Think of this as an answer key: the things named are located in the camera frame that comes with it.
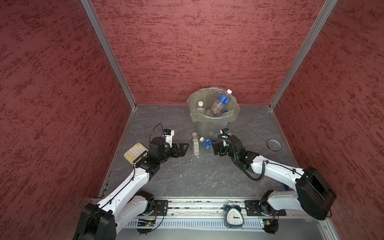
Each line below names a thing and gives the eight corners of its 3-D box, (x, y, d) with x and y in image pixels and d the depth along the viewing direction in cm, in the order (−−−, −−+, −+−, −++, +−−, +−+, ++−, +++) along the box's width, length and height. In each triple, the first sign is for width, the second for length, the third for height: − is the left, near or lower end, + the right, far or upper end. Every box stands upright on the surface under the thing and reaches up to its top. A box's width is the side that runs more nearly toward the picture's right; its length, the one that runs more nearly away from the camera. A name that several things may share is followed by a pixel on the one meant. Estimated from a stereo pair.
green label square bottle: (193, 155, 94) (193, 152, 90) (191, 135, 105) (191, 130, 100) (200, 155, 95) (200, 151, 90) (198, 134, 105) (198, 130, 101)
